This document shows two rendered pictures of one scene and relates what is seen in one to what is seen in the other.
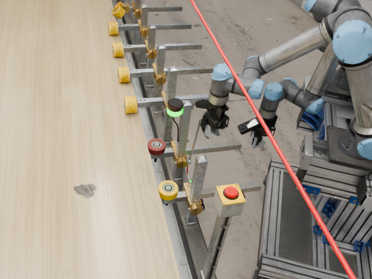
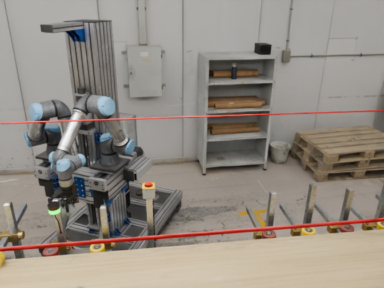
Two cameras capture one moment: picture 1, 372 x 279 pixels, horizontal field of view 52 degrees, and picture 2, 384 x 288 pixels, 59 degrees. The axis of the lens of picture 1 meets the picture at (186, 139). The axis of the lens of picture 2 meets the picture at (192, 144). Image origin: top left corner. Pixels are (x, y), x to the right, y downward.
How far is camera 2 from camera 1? 1.45 m
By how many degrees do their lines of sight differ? 66
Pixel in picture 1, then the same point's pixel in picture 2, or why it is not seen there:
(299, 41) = (74, 126)
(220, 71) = (66, 162)
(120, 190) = (88, 272)
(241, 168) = not seen: hidden behind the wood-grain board
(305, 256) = (123, 247)
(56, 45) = not seen: outside the picture
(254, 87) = (82, 158)
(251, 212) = not seen: hidden behind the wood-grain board
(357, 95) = (115, 128)
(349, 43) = (108, 106)
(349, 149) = (114, 163)
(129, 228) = (124, 267)
